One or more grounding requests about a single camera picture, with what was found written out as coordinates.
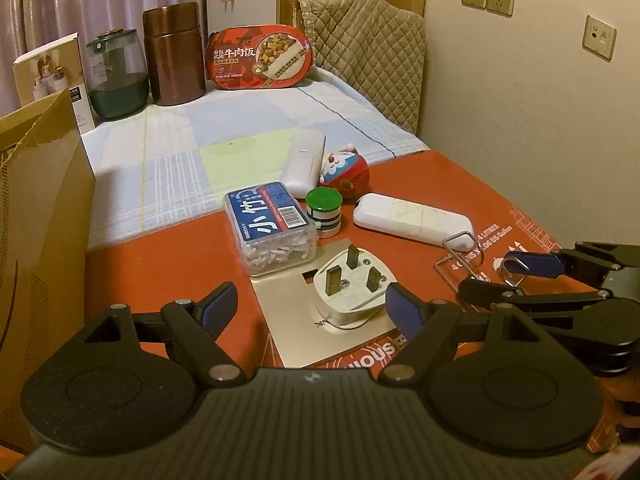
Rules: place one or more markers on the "large brown cardboard box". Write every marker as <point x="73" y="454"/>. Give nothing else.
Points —
<point x="40" y="235"/>

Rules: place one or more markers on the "white plug adapter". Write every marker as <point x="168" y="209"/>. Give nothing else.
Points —
<point x="345" y="305"/>

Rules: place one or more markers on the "red cat figurine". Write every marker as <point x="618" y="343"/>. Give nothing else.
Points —
<point x="350" y="180"/>

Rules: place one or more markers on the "beige wall data socket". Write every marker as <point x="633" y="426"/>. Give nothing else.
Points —
<point x="599" y="37"/>

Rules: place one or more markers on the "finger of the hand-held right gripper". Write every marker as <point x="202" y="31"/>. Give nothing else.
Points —
<point x="500" y="294"/>
<point x="530" y="264"/>

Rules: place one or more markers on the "brown metal canister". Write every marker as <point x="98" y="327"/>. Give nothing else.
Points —
<point x="172" y="60"/>

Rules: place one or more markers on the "red instant meal box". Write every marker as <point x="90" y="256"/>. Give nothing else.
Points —
<point x="240" y="52"/>

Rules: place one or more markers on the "green capped small bottle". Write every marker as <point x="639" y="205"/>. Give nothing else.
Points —
<point x="322" y="205"/>

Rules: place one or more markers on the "long white plastic case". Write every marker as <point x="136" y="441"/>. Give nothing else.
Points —
<point x="400" y="217"/>

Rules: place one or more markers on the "pale checked cloth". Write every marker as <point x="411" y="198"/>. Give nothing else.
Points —
<point x="200" y="160"/>

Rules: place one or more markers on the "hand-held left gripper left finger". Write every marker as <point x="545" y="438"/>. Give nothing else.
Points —
<point x="223" y="301"/>

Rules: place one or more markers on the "green glass jar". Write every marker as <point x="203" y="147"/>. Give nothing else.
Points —
<point x="117" y="91"/>

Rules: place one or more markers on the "gold switch plate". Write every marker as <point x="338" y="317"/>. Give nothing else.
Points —
<point x="285" y="320"/>

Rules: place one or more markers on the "beige quilted chair cover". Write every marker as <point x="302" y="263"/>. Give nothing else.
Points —
<point x="370" y="50"/>

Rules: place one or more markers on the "white product box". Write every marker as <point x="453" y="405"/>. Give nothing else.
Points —
<point x="50" y="75"/>

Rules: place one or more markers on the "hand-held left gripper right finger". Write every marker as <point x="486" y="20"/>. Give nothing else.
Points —
<point x="400" y="310"/>

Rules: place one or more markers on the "clear box with blue label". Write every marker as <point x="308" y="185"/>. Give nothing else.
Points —
<point x="270" y="225"/>

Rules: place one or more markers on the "white rounded case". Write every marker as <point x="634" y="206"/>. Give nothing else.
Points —
<point x="300" y="165"/>

